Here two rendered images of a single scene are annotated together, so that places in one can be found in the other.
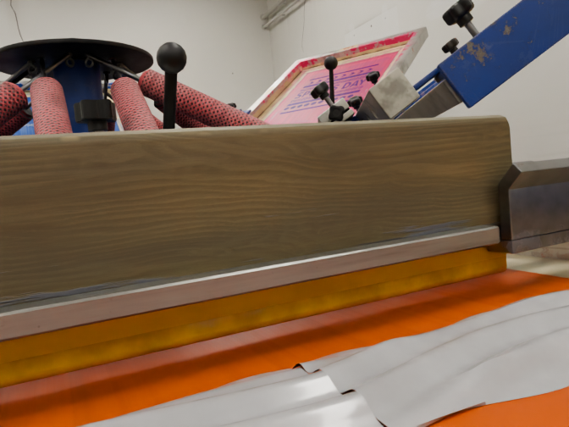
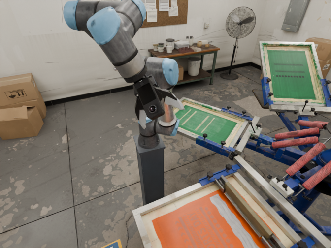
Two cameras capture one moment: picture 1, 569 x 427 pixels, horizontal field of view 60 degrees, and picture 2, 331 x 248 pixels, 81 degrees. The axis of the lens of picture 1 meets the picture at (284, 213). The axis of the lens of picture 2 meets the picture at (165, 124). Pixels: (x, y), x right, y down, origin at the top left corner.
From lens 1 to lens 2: 126 cm
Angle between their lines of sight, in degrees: 88
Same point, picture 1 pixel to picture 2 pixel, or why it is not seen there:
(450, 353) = (236, 227)
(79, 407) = (229, 205)
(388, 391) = (230, 222)
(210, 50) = not seen: outside the picture
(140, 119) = (322, 170)
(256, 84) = not seen: outside the picture
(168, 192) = (239, 203)
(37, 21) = not seen: outside the picture
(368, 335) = (243, 224)
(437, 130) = (260, 225)
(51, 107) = (309, 154)
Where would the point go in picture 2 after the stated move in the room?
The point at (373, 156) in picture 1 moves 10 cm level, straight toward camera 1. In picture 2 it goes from (253, 219) to (235, 216)
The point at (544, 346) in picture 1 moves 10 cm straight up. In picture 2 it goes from (238, 233) to (242, 225)
